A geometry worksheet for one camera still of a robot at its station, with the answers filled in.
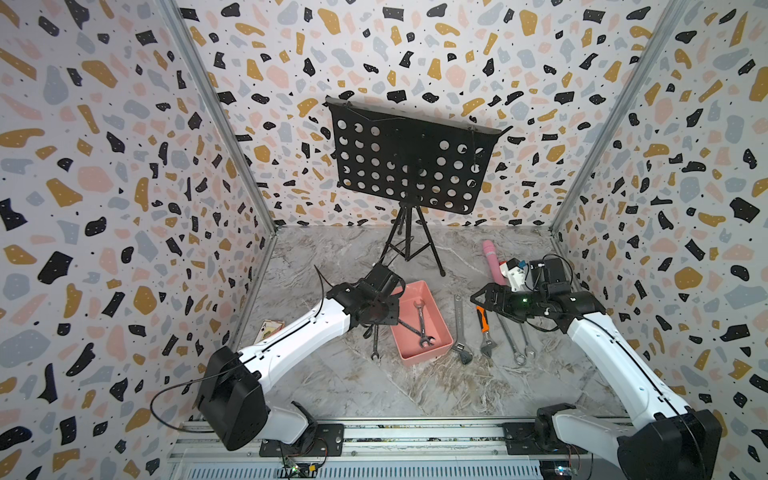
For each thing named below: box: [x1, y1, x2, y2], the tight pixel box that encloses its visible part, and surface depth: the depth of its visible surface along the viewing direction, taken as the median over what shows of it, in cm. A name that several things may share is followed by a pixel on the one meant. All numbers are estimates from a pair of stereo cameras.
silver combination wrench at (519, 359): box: [496, 313, 527, 366], surface depth 90 cm
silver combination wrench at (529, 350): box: [519, 322, 536, 358], surface depth 92 cm
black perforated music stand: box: [325, 96, 513, 277], surface depth 77 cm
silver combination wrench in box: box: [414, 299, 436, 348], surface depth 94 cm
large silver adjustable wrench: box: [452, 294, 473, 364], surface depth 93 cm
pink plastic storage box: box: [390, 280, 454, 367], surface depth 96 cm
